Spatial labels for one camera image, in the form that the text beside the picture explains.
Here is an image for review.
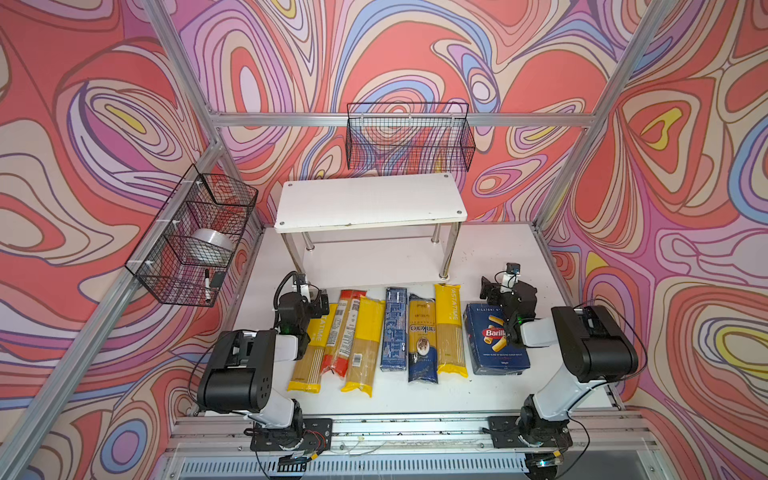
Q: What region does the white shelf with metal legs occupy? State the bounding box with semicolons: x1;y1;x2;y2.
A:
274;173;467;288

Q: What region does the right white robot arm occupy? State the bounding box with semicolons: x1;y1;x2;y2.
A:
480;274;639;446

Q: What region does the blue Barilla pasta box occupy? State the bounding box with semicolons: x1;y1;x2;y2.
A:
463;303;530;376

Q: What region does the blue spaghetti box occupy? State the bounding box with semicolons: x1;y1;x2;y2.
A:
380;287;408;372

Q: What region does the black wire basket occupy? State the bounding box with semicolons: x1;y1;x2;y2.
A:
345;100;476;176
125;166;258;307

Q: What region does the silver tape roll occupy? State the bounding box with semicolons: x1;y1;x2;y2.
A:
192;228;235;251

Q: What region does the red spaghetti bag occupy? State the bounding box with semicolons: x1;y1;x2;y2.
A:
320;289;366;378

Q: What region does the yellow spaghetti bag long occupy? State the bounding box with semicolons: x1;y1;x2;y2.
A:
341;297;386;397

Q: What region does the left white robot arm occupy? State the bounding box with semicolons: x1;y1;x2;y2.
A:
196;290;329;435

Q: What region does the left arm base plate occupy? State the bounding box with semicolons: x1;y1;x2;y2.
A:
244;418;333;455

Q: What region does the black wire basket back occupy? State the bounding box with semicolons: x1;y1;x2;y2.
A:
345;100;476;176

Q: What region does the black marker pen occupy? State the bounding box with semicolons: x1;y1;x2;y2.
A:
204;269;212;304

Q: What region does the black wire basket left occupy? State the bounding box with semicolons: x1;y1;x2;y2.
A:
125;166;258;307

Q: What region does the dark blue spaghetti bag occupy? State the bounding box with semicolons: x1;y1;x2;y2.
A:
407;294;438;384

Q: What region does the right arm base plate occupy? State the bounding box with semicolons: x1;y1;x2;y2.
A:
482;416;573;451

